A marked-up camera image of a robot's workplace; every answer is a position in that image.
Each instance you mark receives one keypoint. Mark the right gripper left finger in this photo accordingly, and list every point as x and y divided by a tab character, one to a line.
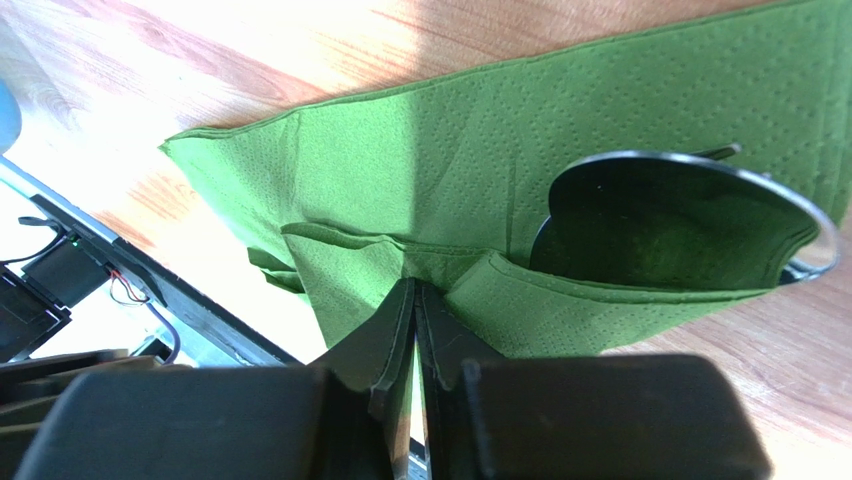
366	411

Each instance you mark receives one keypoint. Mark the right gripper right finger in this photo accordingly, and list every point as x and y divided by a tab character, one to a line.
445	344

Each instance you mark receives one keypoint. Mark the green paper napkin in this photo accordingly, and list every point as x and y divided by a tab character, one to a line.
447	179

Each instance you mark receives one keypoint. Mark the silver spoon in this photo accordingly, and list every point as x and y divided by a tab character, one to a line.
681	221

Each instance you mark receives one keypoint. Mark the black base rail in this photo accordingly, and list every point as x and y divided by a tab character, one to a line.
87	254

